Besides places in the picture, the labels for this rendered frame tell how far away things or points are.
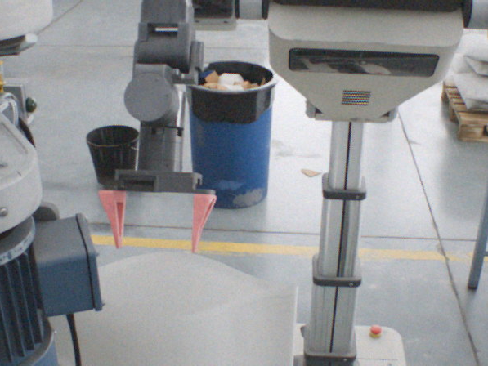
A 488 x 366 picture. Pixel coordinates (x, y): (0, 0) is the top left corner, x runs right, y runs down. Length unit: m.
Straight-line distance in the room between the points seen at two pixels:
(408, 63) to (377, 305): 1.66
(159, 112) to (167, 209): 2.76
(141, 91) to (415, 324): 2.18
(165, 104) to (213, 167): 2.64
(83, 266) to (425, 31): 0.83
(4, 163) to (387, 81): 0.90
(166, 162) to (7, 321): 0.27
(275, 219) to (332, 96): 1.99
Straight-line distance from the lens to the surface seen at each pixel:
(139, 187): 0.90
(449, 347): 2.77
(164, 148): 0.86
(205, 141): 3.39
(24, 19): 0.82
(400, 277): 3.10
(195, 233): 0.86
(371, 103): 1.54
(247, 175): 3.45
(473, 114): 4.62
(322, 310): 1.89
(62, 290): 0.83
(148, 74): 0.80
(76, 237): 0.84
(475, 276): 3.07
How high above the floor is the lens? 1.74
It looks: 27 degrees down
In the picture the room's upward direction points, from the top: 1 degrees clockwise
